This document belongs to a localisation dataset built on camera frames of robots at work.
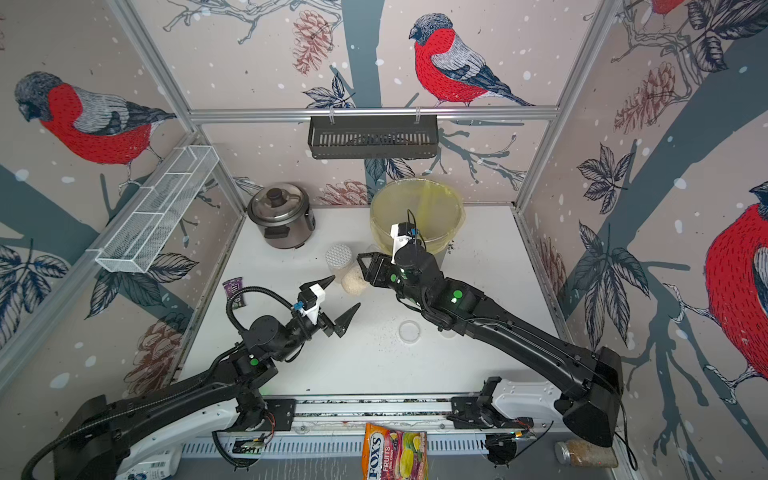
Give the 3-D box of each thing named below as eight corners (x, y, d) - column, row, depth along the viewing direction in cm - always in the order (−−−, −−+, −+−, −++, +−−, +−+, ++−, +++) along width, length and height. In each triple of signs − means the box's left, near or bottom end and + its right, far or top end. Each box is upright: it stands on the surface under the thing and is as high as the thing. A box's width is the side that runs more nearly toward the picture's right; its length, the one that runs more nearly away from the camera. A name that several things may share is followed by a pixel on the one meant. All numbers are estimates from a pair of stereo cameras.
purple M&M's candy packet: (228, 311, 95) (224, 307, 93) (226, 286, 101) (222, 282, 99) (245, 305, 97) (242, 301, 94) (242, 281, 103) (239, 276, 100)
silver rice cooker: (261, 255, 108) (238, 217, 92) (274, 219, 120) (255, 180, 104) (310, 255, 108) (295, 216, 92) (318, 219, 120) (306, 179, 104)
